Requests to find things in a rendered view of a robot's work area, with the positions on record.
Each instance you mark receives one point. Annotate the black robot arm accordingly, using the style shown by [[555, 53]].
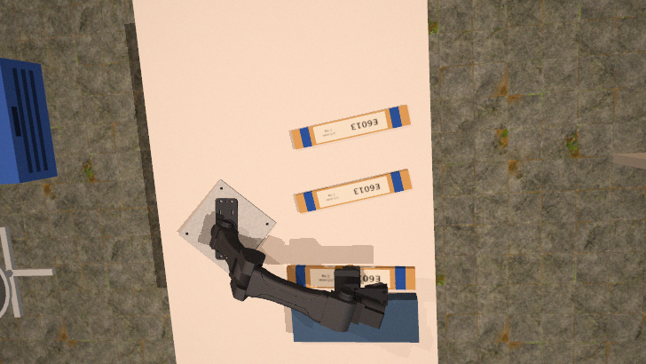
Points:
[[335, 309]]

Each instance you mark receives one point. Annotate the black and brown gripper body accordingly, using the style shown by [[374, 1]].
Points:
[[340, 276]]

